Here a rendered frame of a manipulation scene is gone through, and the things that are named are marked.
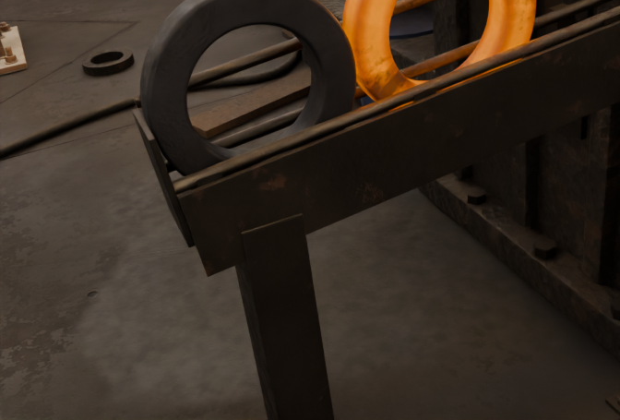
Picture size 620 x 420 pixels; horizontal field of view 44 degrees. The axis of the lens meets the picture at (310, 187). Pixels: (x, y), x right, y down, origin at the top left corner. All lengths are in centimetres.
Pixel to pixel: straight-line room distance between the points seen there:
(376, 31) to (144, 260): 111
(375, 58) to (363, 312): 81
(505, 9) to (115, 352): 99
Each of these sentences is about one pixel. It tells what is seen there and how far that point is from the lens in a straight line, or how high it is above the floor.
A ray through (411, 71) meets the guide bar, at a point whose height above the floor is 62.
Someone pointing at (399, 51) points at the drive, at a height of 25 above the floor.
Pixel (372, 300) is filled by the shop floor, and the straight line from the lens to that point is 146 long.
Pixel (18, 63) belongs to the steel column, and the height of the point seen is 3.
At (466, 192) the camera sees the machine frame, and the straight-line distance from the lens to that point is 163.
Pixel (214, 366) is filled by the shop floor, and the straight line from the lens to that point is 138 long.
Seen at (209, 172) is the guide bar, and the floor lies 61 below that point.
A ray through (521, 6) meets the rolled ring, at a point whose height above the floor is 67.
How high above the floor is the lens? 90
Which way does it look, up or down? 29 degrees down
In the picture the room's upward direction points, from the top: 8 degrees counter-clockwise
